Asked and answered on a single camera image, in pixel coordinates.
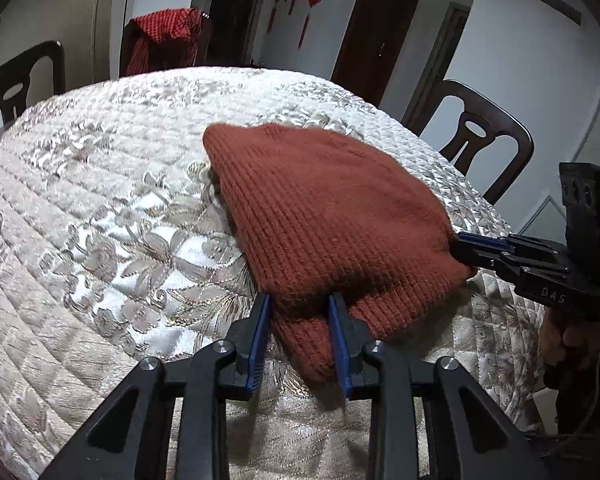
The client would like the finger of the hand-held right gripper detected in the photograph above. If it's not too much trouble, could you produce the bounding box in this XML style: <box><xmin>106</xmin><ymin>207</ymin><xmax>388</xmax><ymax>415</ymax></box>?
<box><xmin>452</xmin><ymin>244</ymin><xmax>572</xmax><ymax>282</ymax></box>
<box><xmin>457</xmin><ymin>233</ymin><xmax>572</xmax><ymax>257</ymax></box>

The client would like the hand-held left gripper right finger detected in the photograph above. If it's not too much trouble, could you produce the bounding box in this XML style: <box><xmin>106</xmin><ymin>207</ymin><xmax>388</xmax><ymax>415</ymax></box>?
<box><xmin>327</xmin><ymin>292</ymin><xmax>551</xmax><ymax>480</ymax></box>

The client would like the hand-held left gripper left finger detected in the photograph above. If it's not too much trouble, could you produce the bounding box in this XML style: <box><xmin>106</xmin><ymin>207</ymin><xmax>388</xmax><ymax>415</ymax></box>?
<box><xmin>40</xmin><ymin>292</ymin><xmax>272</xmax><ymax>480</ymax></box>

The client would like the rust knitted sweater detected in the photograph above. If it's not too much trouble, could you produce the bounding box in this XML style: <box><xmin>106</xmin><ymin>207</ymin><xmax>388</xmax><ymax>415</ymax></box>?
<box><xmin>202</xmin><ymin>122</ymin><xmax>478</xmax><ymax>383</ymax></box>

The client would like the person's right hand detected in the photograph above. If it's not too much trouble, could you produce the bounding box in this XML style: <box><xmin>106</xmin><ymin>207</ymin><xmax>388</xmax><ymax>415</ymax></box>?
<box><xmin>539</xmin><ymin>307</ymin><xmax>600</xmax><ymax>390</ymax></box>

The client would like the dark wooden chair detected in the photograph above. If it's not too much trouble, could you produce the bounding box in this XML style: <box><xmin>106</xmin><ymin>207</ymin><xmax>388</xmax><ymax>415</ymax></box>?
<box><xmin>0</xmin><ymin>41</ymin><xmax>66</xmax><ymax>131</ymax></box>
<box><xmin>420</xmin><ymin>80</ymin><xmax>535</xmax><ymax>206</ymax></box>
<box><xmin>119</xmin><ymin>9</ymin><xmax>215</xmax><ymax>78</ymax></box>

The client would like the cream quilted floral blanket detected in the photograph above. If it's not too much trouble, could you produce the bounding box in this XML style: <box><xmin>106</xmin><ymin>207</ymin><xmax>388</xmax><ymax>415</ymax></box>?
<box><xmin>0</xmin><ymin>66</ymin><xmax>543</xmax><ymax>480</ymax></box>

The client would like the reddish brown door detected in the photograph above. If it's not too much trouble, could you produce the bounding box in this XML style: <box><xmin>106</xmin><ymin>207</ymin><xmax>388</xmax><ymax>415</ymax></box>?
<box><xmin>330</xmin><ymin>0</ymin><xmax>423</xmax><ymax>106</ymax></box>

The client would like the red checkered garment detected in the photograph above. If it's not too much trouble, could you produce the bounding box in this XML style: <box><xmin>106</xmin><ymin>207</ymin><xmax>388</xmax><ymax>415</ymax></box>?
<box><xmin>130</xmin><ymin>7</ymin><xmax>203</xmax><ymax>76</ymax></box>

